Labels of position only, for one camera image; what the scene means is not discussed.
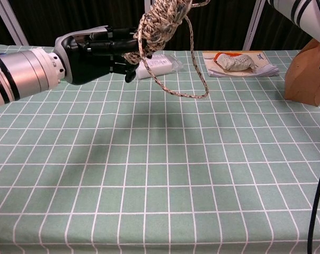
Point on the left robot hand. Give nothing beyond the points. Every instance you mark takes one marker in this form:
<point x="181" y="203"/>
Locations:
<point x="83" y="63"/>

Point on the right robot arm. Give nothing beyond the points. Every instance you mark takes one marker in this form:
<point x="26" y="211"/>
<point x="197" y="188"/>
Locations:
<point x="308" y="18"/>

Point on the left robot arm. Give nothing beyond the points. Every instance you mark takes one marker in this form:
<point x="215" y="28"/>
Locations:
<point x="22" y="74"/>

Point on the white packet in clear plastic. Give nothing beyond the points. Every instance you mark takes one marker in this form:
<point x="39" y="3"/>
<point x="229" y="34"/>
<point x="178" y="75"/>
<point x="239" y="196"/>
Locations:
<point x="162" y="64"/>

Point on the green checked tablecloth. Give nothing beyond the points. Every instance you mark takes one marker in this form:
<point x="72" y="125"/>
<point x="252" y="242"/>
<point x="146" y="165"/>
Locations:
<point x="149" y="158"/>

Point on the white orange crumpled package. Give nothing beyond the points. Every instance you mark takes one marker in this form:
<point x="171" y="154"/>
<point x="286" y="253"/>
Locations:
<point x="234" y="62"/>

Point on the paper booklet stack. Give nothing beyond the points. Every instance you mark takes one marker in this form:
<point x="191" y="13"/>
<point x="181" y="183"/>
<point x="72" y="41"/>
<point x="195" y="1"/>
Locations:
<point x="266" y="67"/>

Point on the brown paper bag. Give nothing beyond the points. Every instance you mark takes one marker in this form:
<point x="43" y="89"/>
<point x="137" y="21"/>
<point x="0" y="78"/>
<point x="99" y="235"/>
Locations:
<point x="305" y="76"/>

